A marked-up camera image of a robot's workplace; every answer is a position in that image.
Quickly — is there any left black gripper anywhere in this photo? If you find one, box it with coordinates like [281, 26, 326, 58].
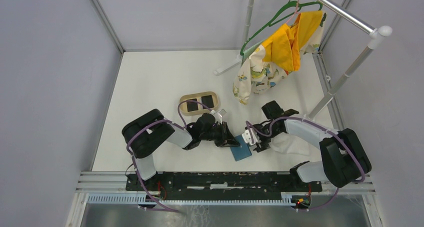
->
[200, 121, 240, 148]

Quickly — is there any beige oval tray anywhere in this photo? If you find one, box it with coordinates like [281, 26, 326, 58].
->
[177, 91, 220, 116]

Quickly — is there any blue card holder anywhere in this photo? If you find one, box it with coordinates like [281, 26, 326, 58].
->
[230, 134, 252, 162]

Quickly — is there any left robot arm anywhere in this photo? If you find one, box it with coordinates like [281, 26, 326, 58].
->
[121, 109, 241, 191]

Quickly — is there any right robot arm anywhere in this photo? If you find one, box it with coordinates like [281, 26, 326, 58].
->
[242, 100, 372, 191]

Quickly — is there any white cloth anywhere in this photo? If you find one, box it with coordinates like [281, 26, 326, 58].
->
[269, 133, 311, 156]

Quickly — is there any dinosaur print yellow garment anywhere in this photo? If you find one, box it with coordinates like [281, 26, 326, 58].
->
[232, 10, 327, 105]

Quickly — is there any pink clothes hanger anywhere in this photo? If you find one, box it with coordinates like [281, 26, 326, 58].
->
[284, 0, 305, 24]

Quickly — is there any green clothes hanger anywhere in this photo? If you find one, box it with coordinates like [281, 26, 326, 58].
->
[239, 0, 323, 57]

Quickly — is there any metal clothes rack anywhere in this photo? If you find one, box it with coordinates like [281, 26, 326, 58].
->
[213, 0, 393, 119]

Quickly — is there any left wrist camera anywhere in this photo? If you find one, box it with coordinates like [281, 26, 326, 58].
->
[210, 108, 227, 122]

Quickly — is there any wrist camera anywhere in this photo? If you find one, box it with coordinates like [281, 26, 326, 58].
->
[210, 108, 227, 122]
[241, 129, 259, 146]

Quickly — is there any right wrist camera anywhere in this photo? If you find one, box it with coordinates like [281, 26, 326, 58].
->
[241, 129, 259, 146]

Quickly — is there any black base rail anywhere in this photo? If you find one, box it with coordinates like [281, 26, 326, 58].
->
[125, 171, 323, 201]

